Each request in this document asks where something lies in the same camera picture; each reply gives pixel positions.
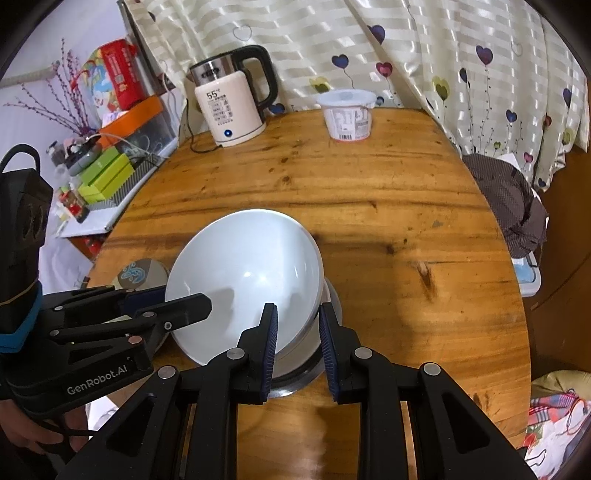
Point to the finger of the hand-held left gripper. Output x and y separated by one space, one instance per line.
138 297
180 309

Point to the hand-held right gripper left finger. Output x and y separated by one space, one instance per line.
269 350

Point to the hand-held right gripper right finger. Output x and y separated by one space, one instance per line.
328 350

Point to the grey plate with blue print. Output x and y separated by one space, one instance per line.
143 274

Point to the person's left hand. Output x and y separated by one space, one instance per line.
27 431

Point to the red decorated jar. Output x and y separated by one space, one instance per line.
78 207

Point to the grey oval case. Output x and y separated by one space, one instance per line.
83 157

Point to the lime green flat box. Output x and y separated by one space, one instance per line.
108 182

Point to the zigzag patterned box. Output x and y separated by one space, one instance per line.
134 177

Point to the purple dried flower branches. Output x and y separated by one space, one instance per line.
64 101

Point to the orange lidded clear container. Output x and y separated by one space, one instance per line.
138 124

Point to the red colourful carton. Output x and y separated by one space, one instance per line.
120 74

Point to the cream electric kettle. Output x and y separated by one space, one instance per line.
231 106

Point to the brown checked cloth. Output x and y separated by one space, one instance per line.
508 198

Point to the white plastic tub with lid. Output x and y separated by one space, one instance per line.
346 115

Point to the colourful printed blanket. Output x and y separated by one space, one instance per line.
558 415

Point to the heart print striped curtain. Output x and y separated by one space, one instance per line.
415 60

